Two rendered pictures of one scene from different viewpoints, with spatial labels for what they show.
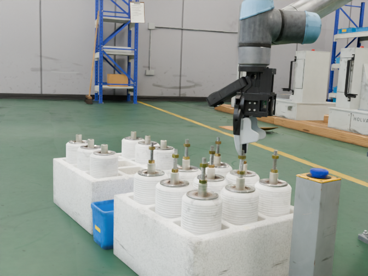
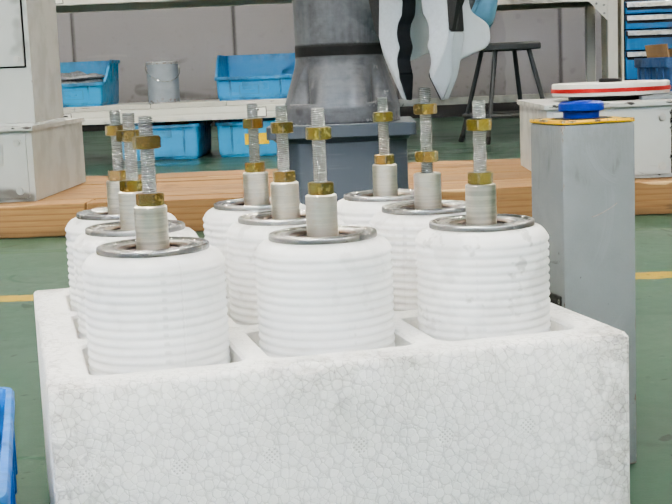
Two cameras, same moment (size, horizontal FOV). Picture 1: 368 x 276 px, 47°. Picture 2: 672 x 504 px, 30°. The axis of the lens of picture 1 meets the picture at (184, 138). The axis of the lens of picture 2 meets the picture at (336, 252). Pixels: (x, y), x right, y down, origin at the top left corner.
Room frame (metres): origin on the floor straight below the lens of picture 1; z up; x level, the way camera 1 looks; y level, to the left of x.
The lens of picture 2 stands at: (0.73, 0.83, 0.36)
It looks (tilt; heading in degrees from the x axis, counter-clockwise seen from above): 8 degrees down; 291
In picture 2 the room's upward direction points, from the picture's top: 2 degrees counter-clockwise
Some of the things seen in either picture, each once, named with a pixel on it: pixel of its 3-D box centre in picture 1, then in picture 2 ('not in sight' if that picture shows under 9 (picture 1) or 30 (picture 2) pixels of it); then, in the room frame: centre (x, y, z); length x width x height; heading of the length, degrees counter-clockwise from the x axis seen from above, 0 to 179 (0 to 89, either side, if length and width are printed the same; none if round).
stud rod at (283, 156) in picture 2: (211, 159); (283, 153); (1.11, -0.08, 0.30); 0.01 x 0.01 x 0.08
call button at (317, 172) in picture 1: (318, 173); (581, 112); (0.92, -0.30, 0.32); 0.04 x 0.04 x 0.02
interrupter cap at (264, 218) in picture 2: (210, 178); (286, 219); (1.11, -0.08, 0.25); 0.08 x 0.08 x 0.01
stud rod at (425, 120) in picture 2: (241, 165); (425, 134); (1.01, -0.14, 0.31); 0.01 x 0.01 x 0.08
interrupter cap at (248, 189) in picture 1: (240, 188); (428, 209); (1.01, -0.14, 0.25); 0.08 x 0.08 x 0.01
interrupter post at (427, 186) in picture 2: (240, 183); (427, 193); (1.01, -0.14, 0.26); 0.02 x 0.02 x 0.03
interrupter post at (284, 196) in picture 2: (211, 173); (285, 202); (1.11, -0.08, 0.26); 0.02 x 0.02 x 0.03
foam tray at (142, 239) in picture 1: (207, 234); (295, 417); (1.11, -0.08, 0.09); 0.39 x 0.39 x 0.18; 35
